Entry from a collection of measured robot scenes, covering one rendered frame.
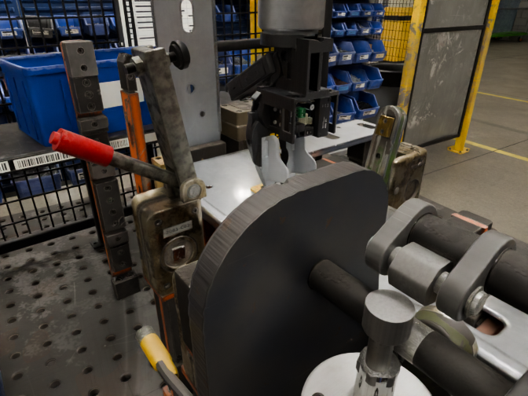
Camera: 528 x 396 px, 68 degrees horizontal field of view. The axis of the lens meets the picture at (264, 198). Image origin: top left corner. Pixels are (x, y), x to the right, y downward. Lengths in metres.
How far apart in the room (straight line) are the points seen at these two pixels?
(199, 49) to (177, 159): 0.35
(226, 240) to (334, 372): 0.09
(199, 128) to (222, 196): 0.24
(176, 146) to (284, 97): 0.13
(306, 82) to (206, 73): 0.35
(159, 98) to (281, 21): 0.15
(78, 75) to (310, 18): 0.39
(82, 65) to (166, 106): 0.31
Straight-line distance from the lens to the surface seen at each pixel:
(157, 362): 0.22
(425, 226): 0.16
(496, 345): 0.40
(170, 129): 0.43
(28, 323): 0.91
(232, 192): 0.58
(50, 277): 1.01
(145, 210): 0.45
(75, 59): 0.70
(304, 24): 0.46
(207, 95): 0.77
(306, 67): 0.45
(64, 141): 0.41
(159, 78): 0.41
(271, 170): 0.51
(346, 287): 0.18
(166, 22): 0.72
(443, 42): 3.39
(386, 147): 0.61
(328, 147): 0.77
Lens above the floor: 1.26
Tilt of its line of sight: 27 degrees down
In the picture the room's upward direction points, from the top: straight up
